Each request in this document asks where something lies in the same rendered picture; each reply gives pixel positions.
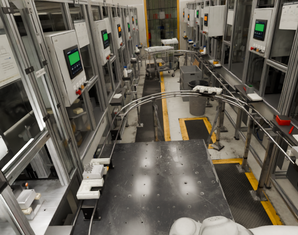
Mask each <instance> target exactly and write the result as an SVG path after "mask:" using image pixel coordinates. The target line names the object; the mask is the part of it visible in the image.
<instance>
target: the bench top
mask: <svg viewBox="0 0 298 235"><path fill-rule="evenodd" d="M146 144H148V145H146ZM113 146H114V144H105V146H104V148H103V151H102V154H101V156H110V155H111V152H112V149H113ZM179 149H180V150H179ZM157 157H158V158H157ZM112 164H113V166H115V167H114V169H108V177H107V180H106V184H105V187H104V190H103V193H102V194H100V198H99V201H98V204H97V205H98V209H97V211H98V214H99V216H101V220H100V221H93V222H92V227H91V235H169V233H170V229H171V227H172V225H173V224H174V222H175V221H176V220H178V219H180V218H183V217H186V218H191V219H193V220H195V221H196V222H199V223H203V220H205V219H207V218H210V217H214V216H223V217H226V218H228V219H231V220H232V221H234V218H233V216H232V214H231V210H230V207H229V205H228V203H227V200H226V197H225V195H224V192H223V189H222V187H221V184H220V181H219V178H218V176H217V173H216V170H215V168H214V165H213V163H212V160H211V157H210V154H209V152H208V149H207V146H206V144H205V141H204V139H194V140H177V141H157V142H138V143H120V144H115V148H114V151H113V154H112ZM157 174H159V175H157ZM234 222H235V221H234ZM89 224H90V221H84V214H83V211H82V210H80V212H79V215H78V217H77V220H76V223H75V227H74V232H73V235H88V230H89Z"/></svg>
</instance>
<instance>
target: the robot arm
mask: <svg viewBox="0 0 298 235"><path fill-rule="evenodd" d="M169 235H298V226H284V225H270V226H261V227H258V228H252V229H246V228H245V227H243V226H242V225H240V224H238V223H235V222H234V221H232V220H231V219H228V218H226V217H223V216H214V217H210V218H207V219H205V220H203V223H199V222H196V221H195V220H193V219H191V218H186V217H183V218H180V219H178V220H176V221H175V222H174V224H173V225H172V227H171V229H170V233H169Z"/></svg>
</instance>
